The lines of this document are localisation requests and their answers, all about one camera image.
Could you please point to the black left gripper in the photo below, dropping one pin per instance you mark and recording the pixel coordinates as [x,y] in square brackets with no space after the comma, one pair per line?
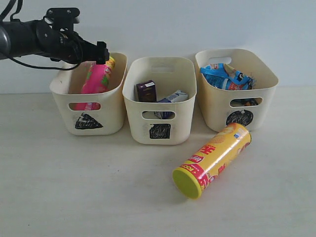
[73,49]

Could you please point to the pink chips can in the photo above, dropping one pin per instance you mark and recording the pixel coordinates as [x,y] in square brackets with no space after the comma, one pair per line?
[96,81]

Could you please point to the purple drink carton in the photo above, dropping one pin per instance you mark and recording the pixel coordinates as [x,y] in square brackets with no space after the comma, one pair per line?
[146,91]

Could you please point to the blue white milk carton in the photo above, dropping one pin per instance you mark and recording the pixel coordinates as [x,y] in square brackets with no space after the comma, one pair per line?
[177,96]

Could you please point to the blue noodle packet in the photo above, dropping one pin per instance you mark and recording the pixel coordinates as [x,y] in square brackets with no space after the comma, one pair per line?
[223,76]

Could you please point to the yellow chips can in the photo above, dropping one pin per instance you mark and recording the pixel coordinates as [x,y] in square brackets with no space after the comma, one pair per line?
[195,174]

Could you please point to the orange noodle packet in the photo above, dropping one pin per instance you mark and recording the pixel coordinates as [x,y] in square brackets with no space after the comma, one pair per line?
[244,102]

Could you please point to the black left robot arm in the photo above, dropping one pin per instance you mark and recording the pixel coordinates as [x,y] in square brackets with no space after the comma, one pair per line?
[36,37]

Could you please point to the left cream plastic bin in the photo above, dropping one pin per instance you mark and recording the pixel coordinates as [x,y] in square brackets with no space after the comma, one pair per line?
[91,114]

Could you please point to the cream plastic bin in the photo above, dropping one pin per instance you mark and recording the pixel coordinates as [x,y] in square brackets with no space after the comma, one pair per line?
[91,114]
[161,123]
[248,107]

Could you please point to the middle cream plastic bin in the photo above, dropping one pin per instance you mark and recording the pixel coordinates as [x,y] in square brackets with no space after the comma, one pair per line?
[161,123]

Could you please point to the right cream plastic bin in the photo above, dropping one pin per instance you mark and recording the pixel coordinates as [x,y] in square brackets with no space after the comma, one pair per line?
[248,107]

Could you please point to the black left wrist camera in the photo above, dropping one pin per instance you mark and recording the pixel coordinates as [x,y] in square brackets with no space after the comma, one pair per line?
[63,18]

